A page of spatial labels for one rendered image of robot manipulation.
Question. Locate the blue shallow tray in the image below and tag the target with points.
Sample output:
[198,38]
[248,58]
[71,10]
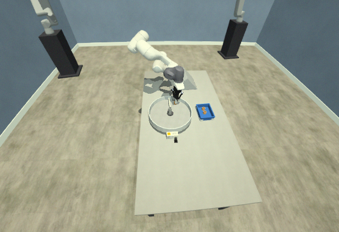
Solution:
[209,115]

